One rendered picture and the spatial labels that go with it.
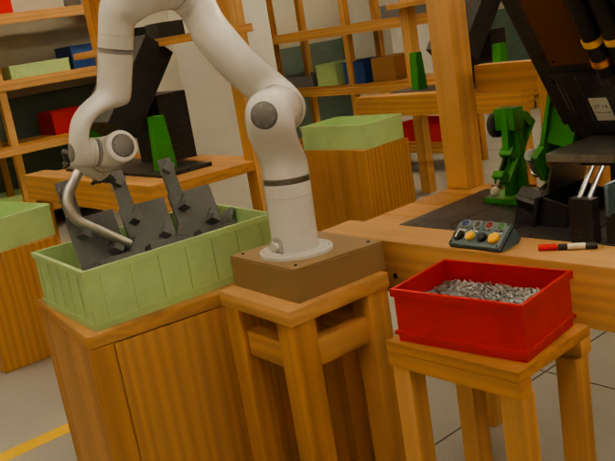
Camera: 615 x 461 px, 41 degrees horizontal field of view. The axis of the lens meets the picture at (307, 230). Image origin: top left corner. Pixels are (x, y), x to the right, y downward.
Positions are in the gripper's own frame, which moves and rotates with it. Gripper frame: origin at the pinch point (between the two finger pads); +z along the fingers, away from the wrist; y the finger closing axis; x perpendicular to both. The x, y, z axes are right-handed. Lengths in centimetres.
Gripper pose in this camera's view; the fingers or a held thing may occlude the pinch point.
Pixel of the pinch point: (80, 172)
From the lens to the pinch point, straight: 244.0
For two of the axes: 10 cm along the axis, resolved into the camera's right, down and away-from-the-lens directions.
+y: -7.6, -4.8, -4.4
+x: -3.2, 8.6, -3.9
